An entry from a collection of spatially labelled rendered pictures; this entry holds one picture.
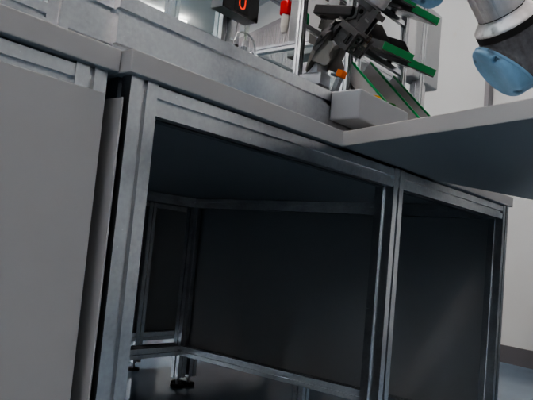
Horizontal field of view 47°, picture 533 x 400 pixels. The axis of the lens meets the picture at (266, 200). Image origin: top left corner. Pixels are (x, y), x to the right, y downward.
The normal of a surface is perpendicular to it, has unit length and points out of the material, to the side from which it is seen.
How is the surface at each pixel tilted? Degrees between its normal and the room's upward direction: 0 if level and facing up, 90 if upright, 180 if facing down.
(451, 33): 90
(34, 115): 90
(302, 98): 90
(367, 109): 90
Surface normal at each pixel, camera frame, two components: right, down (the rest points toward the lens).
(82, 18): 0.77, 0.02
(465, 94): -0.84, -0.12
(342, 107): -0.62, -0.12
